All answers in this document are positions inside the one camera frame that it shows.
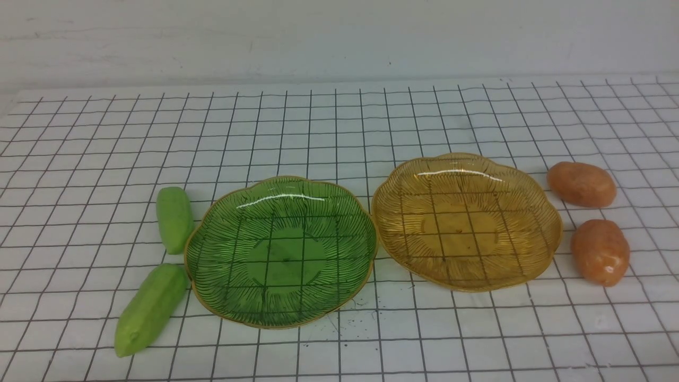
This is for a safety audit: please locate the green cucumber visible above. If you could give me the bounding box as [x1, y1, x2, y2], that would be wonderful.
[114, 263, 189, 358]
[156, 186, 195, 255]

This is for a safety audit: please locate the orange potato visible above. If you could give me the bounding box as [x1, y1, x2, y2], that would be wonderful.
[570, 219, 630, 287]
[546, 162, 617, 210]

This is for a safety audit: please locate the amber glass plate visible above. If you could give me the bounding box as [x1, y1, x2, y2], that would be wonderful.
[371, 153, 563, 292]

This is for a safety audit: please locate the green glass plate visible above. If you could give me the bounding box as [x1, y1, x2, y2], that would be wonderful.
[184, 176, 379, 329]

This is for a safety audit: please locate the white grid tablecloth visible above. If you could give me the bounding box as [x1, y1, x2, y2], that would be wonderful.
[1, 75, 678, 381]

